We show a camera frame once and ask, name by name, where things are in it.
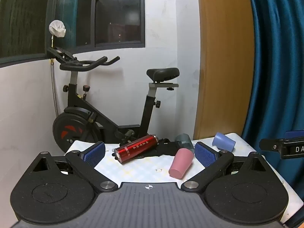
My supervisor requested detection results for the black exercise bike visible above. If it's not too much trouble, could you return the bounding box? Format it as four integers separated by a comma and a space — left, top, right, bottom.
46, 47, 180, 153

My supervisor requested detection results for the wooden door panel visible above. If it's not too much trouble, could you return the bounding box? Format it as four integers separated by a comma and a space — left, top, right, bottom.
193, 0, 256, 141

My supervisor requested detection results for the light blue cup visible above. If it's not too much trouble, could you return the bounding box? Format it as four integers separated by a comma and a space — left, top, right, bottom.
212, 132, 236, 152

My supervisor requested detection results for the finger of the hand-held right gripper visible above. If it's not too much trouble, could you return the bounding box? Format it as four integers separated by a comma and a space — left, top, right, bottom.
259, 131, 304, 152

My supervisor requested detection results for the grey transparent cup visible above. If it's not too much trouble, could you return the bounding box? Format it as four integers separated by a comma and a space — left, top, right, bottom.
175, 133, 195, 152

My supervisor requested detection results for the pink cup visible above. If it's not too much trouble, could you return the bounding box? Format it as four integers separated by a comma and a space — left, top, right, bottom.
169, 148, 195, 179

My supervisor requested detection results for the dark framed window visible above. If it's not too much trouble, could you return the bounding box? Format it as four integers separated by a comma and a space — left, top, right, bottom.
0, 0, 146, 65

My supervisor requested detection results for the blue curtain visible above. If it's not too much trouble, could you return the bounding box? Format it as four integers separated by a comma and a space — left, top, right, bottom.
242, 0, 304, 192

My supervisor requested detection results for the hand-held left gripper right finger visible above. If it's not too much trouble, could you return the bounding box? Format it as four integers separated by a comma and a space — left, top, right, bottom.
181, 141, 267, 193

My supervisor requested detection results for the white cloth bundle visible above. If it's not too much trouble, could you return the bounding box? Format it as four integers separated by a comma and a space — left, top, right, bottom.
48, 20, 67, 39

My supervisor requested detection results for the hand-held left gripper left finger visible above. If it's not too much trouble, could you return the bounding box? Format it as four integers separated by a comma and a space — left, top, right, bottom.
33, 141, 118, 192

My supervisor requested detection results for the red metal thermos bottle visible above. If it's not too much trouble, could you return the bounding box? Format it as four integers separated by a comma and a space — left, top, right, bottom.
114, 134, 158, 165

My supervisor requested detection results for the brass tap with metal hose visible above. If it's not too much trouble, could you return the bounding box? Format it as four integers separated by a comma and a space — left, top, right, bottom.
50, 35, 59, 117

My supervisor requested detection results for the black cloth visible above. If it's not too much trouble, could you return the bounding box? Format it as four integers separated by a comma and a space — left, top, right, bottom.
112, 138, 181, 160

